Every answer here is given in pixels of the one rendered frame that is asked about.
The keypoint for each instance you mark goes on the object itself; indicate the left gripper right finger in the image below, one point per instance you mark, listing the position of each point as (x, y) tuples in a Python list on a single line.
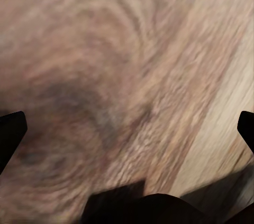
[(246, 128)]

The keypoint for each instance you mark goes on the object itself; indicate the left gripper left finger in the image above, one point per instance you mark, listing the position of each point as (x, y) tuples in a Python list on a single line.
[(12, 129)]

